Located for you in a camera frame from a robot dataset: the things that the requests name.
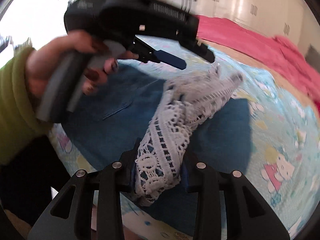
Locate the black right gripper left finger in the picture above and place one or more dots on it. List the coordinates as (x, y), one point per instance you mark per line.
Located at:
(69, 214)

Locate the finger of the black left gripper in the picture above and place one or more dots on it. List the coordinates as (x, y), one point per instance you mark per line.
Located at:
(146, 53)
(190, 42)

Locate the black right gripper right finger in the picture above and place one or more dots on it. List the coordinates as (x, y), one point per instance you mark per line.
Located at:
(248, 215)

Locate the blue denim pants lace trim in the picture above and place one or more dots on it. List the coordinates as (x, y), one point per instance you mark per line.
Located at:
(193, 112)

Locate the green sleeve left forearm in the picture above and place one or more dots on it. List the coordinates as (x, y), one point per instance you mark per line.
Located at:
(19, 124)

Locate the left hand painted nails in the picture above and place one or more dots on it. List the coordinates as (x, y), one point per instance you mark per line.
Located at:
(43, 62)

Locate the cartoon cat print sheet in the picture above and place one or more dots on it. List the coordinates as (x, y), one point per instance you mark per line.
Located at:
(263, 130)

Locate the pink duvet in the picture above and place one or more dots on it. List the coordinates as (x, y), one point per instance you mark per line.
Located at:
(277, 53)

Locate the white wardrobe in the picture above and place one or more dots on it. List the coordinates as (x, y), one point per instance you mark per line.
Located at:
(266, 17)

